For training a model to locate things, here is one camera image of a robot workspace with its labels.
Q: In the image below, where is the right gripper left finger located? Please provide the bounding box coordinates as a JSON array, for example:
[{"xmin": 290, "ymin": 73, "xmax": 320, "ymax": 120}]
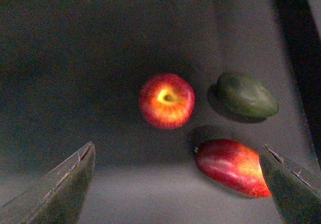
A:
[{"xmin": 1, "ymin": 142, "xmax": 96, "ymax": 223}]

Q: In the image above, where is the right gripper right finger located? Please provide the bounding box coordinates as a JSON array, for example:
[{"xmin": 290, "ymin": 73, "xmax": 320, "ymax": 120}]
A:
[{"xmin": 259, "ymin": 145, "xmax": 320, "ymax": 223}]

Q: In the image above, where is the red apple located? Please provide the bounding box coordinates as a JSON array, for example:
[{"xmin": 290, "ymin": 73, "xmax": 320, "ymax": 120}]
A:
[{"xmin": 138, "ymin": 73, "xmax": 195, "ymax": 129}]

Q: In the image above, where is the red mango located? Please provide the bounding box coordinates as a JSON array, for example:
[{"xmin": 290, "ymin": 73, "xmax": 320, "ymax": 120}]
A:
[{"xmin": 194, "ymin": 139, "xmax": 271, "ymax": 198}]

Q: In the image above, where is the green avocado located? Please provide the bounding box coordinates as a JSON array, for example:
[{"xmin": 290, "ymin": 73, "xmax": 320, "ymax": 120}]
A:
[{"xmin": 216, "ymin": 72, "xmax": 279, "ymax": 119}]

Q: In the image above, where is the near black display tray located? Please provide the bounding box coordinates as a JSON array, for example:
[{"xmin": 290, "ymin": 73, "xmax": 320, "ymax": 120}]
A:
[{"xmin": 1, "ymin": 0, "xmax": 320, "ymax": 223}]

